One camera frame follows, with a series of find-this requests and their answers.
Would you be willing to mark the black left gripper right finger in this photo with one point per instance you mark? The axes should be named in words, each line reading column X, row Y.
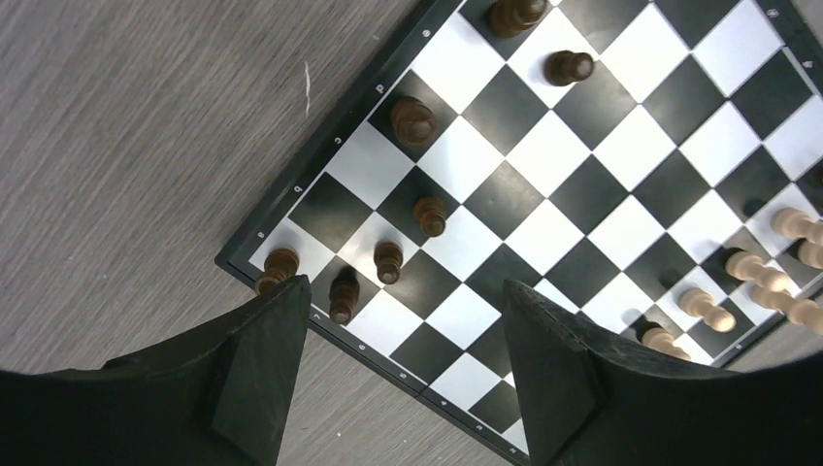
column 588, row 396

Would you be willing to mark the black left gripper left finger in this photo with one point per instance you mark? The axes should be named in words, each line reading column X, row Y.
column 216, row 394

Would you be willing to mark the black white chess board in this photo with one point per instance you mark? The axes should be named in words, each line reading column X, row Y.
column 613, row 156

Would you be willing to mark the dark brown chess piece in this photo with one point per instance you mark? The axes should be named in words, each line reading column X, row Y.
column 414, row 123

